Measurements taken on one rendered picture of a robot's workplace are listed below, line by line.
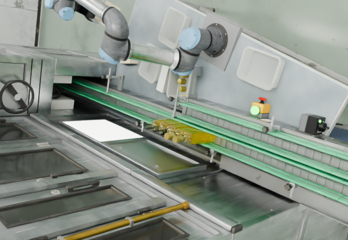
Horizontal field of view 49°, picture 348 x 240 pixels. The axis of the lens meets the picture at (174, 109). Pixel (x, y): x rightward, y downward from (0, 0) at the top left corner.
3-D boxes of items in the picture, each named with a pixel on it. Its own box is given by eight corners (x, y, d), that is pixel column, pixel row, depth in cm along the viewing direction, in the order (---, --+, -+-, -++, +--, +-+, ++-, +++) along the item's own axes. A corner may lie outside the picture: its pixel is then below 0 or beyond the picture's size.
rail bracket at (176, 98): (180, 116, 221) (164, 117, 212) (185, 87, 218) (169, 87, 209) (184, 117, 219) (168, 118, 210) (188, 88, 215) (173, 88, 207)
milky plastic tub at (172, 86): (175, 96, 241) (165, 96, 235) (180, 61, 237) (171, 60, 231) (196, 103, 230) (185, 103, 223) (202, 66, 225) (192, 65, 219)
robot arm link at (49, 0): (48, 11, 207) (42, 4, 212) (66, 14, 215) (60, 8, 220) (52, -3, 204) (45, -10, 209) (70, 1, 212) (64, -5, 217)
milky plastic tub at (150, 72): (146, 73, 262) (136, 73, 256) (157, 43, 254) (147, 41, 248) (162, 85, 252) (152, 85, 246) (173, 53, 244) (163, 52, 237)
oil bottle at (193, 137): (206, 138, 208) (179, 141, 193) (208, 128, 207) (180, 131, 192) (214, 141, 204) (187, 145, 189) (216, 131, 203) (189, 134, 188)
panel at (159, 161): (104, 122, 256) (58, 125, 232) (105, 118, 256) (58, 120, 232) (206, 169, 196) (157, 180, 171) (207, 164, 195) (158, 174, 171)
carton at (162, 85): (162, 89, 250) (156, 89, 246) (172, 54, 243) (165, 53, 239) (169, 92, 246) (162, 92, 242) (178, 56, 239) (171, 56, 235)
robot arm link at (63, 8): (64, 1, 198) (56, -8, 204) (60, 21, 203) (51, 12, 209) (78, 3, 203) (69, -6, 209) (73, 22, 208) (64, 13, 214)
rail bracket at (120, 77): (125, 92, 272) (98, 92, 256) (128, 69, 269) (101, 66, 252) (129, 93, 268) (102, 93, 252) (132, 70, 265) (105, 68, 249)
